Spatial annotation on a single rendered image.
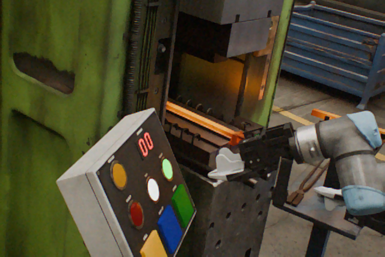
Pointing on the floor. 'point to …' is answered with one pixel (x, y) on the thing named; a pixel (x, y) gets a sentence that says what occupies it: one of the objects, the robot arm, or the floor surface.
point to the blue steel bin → (337, 50)
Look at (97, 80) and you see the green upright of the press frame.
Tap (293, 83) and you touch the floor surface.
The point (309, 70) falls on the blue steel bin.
